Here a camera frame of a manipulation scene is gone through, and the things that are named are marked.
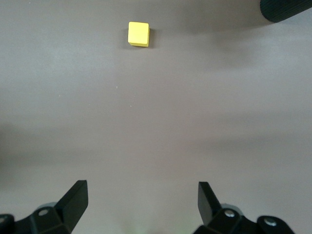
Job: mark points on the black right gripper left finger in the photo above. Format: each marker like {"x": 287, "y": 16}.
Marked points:
{"x": 70, "y": 207}

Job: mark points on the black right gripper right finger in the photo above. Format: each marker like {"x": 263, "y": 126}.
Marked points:
{"x": 212, "y": 214}

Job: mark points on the yellow block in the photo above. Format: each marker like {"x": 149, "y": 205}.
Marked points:
{"x": 138, "y": 34}

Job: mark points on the black ribbed cylinder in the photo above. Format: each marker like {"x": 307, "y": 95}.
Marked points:
{"x": 282, "y": 9}

